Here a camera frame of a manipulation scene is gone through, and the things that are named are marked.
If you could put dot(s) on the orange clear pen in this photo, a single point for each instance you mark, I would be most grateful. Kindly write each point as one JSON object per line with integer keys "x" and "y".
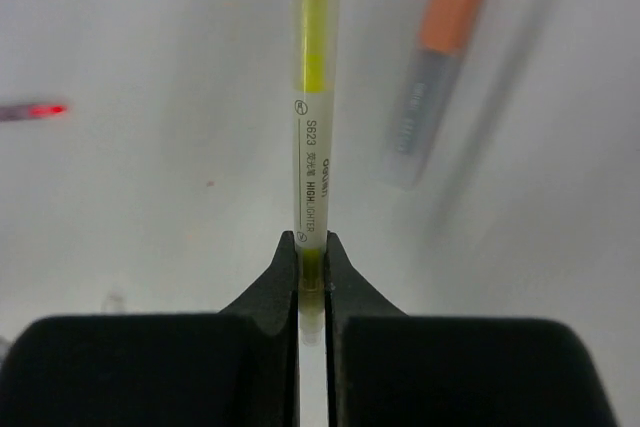
{"x": 417, "y": 114}

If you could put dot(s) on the pink pen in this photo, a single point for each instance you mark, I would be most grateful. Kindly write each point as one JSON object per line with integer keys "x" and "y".
{"x": 31, "y": 111}

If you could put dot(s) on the yellow pen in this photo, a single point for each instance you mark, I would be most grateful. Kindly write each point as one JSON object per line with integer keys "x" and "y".
{"x": 314, "y": 27}

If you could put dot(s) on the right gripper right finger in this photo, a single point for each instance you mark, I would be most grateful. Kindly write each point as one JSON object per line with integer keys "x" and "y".
{"x": 389, "y": 368}

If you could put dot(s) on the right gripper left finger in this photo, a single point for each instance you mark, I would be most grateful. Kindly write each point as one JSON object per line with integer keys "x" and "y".
{"x": 234, "y": 367}

